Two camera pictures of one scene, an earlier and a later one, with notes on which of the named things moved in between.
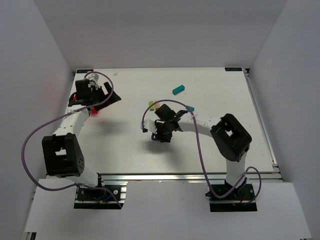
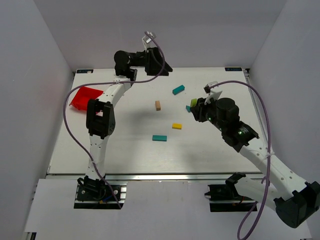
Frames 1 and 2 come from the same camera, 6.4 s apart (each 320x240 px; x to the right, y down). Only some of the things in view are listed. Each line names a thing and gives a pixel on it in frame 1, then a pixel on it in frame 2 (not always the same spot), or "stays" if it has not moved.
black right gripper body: x=162 y=133 -> x=199 y=110
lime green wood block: x=152 y=108 -> x=193 y=102
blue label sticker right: x=233 y=69 stays
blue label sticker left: x=83 y=71 stays
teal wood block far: x=178 y=89 stays
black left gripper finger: x=115 y=97 -> x=166 y=69
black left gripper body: x=100 y=95 -> x=151 y=61
